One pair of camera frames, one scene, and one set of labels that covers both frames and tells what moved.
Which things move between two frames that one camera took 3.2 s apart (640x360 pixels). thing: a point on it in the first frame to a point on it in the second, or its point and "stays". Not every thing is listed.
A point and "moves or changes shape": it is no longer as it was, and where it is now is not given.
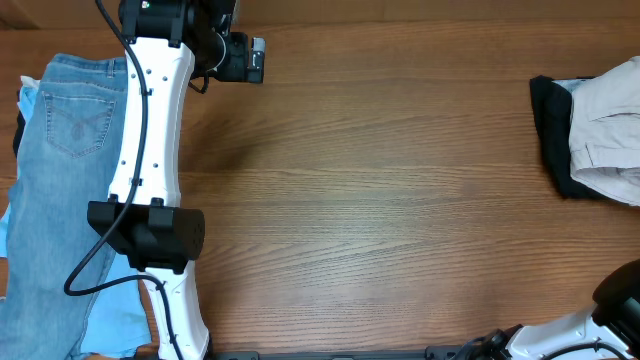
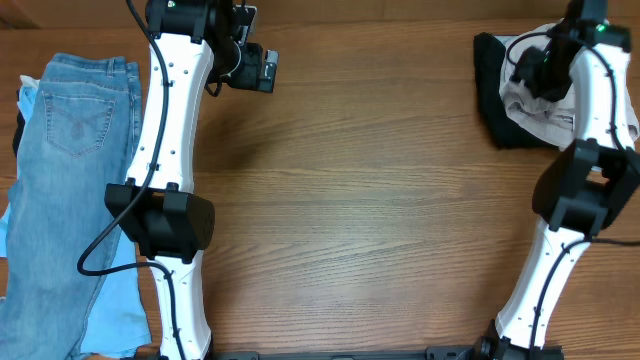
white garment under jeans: [28, 81] stays
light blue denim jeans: [68, 157] stays
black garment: [552, 106] to [489, 62]
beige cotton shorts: [604, 147] moves or changes shape
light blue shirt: [118, 323] stays
